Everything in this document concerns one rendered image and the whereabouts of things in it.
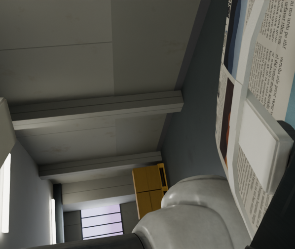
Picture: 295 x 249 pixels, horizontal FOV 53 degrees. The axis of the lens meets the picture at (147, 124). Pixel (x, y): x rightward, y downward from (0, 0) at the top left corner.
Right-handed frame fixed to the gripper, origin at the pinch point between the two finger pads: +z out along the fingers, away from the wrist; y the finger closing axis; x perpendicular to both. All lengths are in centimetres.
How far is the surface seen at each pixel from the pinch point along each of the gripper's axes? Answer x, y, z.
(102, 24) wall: -46, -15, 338
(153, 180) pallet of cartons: -436, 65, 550
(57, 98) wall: -164, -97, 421
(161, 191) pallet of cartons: -456, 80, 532
